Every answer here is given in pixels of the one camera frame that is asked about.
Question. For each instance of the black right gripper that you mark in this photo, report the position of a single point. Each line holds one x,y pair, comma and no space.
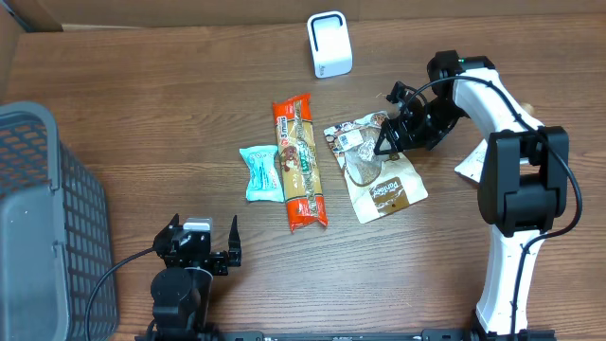
416,139

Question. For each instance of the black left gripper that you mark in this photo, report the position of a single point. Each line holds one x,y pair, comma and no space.
222,261

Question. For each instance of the brown white nut pouch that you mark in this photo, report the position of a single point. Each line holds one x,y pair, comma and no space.
378,185

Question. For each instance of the teal snack packet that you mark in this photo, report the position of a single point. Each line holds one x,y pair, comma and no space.
264,183

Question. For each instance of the white cream tube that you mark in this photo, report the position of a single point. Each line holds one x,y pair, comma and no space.
471,167

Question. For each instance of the orange spaghetti packet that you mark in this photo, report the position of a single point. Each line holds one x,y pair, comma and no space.
304,197

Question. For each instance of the grey plastic basket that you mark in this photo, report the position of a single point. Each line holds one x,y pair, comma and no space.
55,235

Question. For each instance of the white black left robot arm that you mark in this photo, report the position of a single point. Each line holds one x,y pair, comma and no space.
181,292

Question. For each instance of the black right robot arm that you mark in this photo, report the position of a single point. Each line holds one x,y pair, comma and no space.
523,182

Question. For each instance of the white barcode scanner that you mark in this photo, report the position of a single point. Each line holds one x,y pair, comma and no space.
330,44

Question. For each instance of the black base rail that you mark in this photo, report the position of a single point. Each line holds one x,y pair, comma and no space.
331,336

